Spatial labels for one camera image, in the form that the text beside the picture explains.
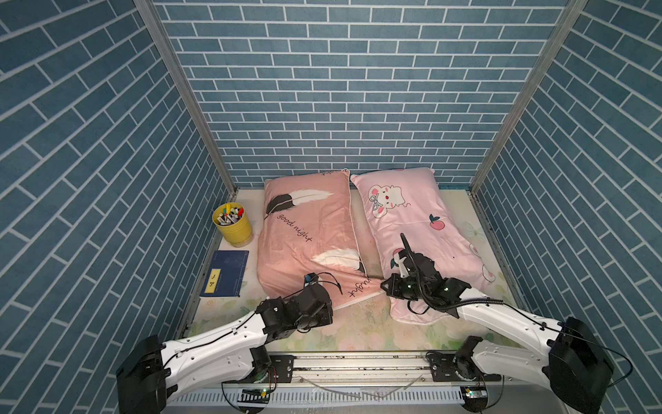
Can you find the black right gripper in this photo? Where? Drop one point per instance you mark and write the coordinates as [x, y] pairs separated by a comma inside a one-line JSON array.
[[392, 289]]

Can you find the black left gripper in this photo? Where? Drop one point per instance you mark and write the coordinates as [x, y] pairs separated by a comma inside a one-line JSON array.
[[327, 317]]

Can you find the salmon pink feather pillow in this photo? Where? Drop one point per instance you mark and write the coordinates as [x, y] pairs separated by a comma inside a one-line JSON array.
[[308, 228]]

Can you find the light pink cartoon pillow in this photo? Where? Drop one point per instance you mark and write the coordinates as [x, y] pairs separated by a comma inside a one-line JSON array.
[[405, 212]]

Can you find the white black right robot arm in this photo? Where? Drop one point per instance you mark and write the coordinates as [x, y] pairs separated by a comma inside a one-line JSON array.
[[563, 357]]

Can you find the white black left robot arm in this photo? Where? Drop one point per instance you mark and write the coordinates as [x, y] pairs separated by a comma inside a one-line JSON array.
[[156, 372]]

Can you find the floral table cloth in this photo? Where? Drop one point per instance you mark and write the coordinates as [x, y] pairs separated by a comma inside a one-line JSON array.
[[368, 325]]

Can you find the dark blue notebook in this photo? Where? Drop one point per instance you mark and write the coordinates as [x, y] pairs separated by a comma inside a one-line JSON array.
[[225, 274]]

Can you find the yellow pen cup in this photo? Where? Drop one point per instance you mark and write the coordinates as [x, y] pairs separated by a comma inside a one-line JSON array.
[[232, 221]]

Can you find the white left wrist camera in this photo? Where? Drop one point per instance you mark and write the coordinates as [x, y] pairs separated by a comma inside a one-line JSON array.
[[310, 278]]

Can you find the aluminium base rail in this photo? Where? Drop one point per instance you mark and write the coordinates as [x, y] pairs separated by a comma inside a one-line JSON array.
[[372, 382]]

